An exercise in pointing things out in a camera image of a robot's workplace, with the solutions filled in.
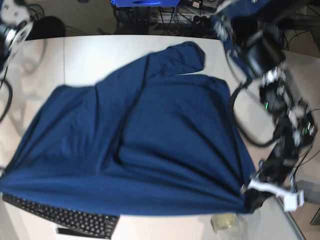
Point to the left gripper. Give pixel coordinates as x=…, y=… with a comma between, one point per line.
x=275, y=170

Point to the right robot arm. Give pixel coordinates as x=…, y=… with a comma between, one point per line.
x=17, y=18

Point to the black computer keyboard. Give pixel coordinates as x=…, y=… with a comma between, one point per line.
x=69, y=222

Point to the dark blue t-shirt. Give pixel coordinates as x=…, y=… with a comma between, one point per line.
x=154, y=138

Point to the blue box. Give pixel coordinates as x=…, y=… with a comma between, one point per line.
x=145, y=3

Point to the clear glass jar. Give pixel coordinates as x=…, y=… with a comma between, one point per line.
x=229, y=226

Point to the black round stool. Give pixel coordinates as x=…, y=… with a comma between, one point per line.
x=48, y=27

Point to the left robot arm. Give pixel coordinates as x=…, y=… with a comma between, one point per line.
x=240, y=26

